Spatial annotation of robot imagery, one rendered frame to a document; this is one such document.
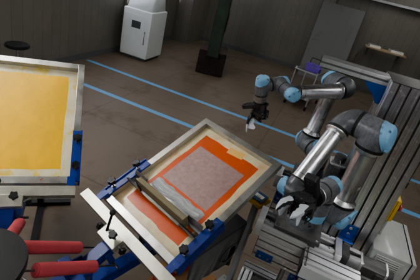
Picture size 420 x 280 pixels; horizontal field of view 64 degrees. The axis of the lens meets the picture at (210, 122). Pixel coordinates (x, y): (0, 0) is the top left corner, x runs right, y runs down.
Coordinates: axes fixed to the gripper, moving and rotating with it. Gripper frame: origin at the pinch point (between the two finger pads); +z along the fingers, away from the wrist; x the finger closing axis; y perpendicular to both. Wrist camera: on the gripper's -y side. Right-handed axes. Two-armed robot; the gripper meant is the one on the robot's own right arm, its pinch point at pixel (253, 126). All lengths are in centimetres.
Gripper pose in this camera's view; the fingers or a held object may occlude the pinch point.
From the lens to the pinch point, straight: 205.2
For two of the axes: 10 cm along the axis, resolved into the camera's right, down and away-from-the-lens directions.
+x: 7.0, -4.3, 5.8
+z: -0.3, 7.9, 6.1
